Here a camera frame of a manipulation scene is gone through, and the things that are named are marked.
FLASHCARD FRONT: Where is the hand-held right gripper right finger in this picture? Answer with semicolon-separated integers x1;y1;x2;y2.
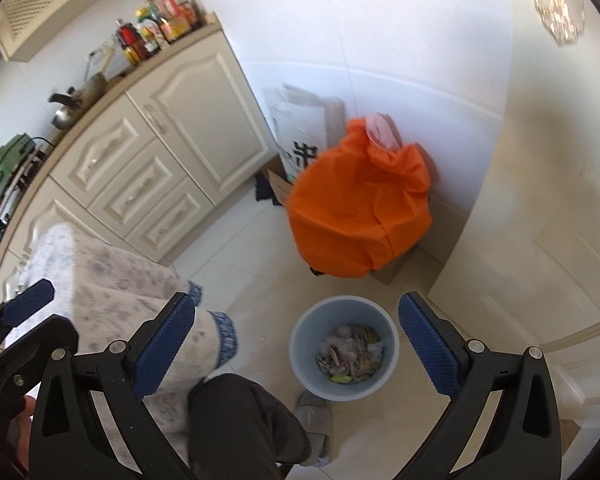
395;292;563;480

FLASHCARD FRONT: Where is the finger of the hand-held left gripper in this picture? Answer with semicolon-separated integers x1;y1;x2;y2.
0;280;56;348
0;315;78;411

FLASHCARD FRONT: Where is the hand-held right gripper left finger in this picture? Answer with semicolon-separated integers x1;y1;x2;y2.
27;294;197;480

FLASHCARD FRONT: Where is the heap of wrappers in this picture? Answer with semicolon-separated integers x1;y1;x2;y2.
316;325;385;385

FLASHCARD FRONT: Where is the light blue bin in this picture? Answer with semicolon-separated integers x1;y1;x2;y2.
288;296;400;401

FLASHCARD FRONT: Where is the person's left hand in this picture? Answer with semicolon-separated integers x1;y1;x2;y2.
10;394;37;468

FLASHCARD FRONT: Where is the round marble table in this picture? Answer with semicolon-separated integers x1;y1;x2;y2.
10;222;241;466

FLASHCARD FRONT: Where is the brown cardboard box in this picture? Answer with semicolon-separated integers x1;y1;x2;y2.
265;157;427;286

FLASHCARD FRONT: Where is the black gas stove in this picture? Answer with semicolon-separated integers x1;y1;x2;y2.
0;145;49;256

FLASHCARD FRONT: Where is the person's leg in dark pants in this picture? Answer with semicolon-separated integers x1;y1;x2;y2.
187;373;311;480

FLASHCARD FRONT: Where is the cream cabinet drawer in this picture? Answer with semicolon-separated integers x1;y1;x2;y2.
124;177;217;261
87;140;190;226
49;95;149;194

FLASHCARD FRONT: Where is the grey slipper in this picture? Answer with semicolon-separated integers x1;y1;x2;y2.
294;392;336;467

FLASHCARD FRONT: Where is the green electric cooking pot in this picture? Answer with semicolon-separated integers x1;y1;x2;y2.
0;132;37;201

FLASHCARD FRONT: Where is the orange fabric bag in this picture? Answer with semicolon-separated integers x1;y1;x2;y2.
285;117;434;280

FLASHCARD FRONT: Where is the cream door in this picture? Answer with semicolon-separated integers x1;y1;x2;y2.
427;0;600;411

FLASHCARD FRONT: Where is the dark cloth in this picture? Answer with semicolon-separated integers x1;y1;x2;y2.
253;172;281;206

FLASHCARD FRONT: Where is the steel wok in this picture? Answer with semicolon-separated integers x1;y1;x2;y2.
48;72;109;129

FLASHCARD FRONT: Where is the pink white bag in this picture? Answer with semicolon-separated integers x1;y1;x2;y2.
364;113;401;151

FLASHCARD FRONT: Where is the white paper bag black print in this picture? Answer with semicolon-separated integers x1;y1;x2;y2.
262;83;346;184

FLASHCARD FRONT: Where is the cream lattice door cabinet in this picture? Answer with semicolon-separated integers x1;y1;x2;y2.
0;0;151;63

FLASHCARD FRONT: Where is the group of condiment bottles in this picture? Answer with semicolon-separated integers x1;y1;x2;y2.
135;0;209;47

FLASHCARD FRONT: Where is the glittery wall ornament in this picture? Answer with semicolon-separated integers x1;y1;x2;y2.
532;0;589;47

